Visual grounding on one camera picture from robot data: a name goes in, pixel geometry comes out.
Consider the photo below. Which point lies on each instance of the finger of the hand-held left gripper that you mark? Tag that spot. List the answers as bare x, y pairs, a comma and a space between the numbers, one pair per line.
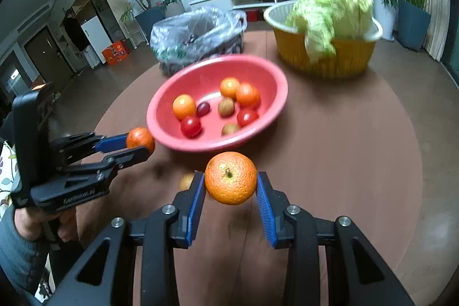
113, 144
132, 155

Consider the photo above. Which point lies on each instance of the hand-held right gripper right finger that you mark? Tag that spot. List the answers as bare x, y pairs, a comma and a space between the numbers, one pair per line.
266, 212

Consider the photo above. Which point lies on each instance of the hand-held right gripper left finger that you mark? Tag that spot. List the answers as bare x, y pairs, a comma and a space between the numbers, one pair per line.
193, 209

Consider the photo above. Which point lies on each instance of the reddish orange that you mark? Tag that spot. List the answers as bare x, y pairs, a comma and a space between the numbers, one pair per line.
140, 140

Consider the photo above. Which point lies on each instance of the small tan fruit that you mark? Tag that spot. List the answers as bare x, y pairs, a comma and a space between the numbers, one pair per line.
187, 181
226, 107
230, 129

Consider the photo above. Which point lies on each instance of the large orange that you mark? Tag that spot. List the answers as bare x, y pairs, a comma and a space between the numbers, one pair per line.
230, 178

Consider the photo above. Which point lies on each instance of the red tomato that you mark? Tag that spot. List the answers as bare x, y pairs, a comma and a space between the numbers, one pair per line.
247, 117
190, 126

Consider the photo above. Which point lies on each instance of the yellowish orange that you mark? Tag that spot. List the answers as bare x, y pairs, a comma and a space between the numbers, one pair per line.
184, 106

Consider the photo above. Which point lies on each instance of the red plastic basin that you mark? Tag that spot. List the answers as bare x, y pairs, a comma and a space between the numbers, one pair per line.
215, 137

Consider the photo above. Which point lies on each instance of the small purple fruit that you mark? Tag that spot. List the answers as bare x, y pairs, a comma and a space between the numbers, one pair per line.
203, 109

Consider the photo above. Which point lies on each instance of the small orange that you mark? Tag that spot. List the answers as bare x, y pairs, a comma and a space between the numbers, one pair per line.
248, 95
229, 87

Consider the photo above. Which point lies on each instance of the person's left forearm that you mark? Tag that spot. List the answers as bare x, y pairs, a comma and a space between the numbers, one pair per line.
18, 255

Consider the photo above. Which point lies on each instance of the person's left hand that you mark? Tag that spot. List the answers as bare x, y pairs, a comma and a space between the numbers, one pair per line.
32, 224

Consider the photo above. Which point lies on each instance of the floral clothing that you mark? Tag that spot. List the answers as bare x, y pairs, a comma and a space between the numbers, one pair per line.
7, 166

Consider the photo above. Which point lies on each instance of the orange cardboard box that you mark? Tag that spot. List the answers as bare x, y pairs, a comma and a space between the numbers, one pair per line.
115, 53

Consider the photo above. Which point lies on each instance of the clear plastic bag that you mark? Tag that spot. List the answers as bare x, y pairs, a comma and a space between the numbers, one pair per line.
193, 37

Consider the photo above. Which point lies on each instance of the plant in grey pot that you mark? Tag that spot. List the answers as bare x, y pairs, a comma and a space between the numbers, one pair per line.
174, 6

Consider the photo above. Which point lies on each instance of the yellow basin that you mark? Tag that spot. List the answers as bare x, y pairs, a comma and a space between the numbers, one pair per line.
322, 55

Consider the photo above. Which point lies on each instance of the napa cabbage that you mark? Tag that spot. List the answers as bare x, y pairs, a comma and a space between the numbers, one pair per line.
333, 12

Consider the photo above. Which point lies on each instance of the beige curtain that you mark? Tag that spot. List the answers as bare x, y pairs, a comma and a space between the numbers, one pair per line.
439, 5

